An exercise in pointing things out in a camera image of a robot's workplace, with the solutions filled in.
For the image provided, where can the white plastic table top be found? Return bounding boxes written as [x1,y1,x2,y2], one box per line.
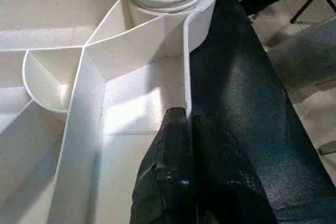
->
[0,0,221,224]

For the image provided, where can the black work mat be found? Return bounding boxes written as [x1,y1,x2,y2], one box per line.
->
[0,0,336,224]

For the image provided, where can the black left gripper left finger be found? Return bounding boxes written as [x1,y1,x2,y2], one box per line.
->
[130,107,197,224]

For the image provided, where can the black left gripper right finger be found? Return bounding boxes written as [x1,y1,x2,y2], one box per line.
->
[193,112,279,224]

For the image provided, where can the black metal table frame leg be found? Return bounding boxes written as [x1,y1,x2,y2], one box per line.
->
[289,0,336,25]

